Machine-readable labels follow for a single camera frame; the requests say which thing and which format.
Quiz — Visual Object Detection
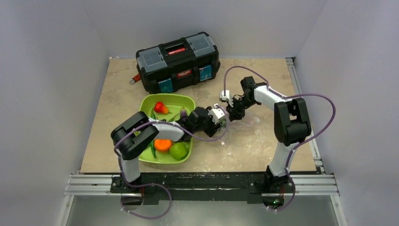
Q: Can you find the clear zip top bag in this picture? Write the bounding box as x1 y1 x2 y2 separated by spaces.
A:
218 116 260 146

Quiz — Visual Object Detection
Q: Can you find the green fake apple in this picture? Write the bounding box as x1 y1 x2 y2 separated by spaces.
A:
169 142 189 160

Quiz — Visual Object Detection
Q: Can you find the red fake food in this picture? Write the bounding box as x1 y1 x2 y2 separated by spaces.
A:
153 101 171 114

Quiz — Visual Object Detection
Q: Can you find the black plastic toolbox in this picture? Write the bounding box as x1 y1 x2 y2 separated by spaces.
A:
136 32 221 94

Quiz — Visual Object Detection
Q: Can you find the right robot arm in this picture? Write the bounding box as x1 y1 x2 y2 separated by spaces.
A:
219 76 311 192

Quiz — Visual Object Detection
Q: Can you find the orange fake fruit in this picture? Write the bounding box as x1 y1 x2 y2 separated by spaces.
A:
154 139 173 153

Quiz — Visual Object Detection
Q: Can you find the red handled tool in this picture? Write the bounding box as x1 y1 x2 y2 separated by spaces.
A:
129 74 141 84

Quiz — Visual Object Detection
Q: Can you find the green plastic tray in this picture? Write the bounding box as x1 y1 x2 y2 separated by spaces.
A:
138 93 196 164

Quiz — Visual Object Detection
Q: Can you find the purple fake eggplant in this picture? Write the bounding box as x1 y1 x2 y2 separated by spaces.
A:
180 106 187 119

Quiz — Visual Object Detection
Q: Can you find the aluminium frame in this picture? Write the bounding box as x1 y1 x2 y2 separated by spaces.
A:
64 58 347 226

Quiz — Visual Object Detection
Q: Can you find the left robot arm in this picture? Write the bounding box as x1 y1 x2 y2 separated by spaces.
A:
111 105 230 193

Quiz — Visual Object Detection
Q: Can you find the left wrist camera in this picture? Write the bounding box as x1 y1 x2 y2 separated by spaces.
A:
208 104 226 125

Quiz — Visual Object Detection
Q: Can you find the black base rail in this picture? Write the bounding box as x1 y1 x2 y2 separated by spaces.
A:
110 171 295 207

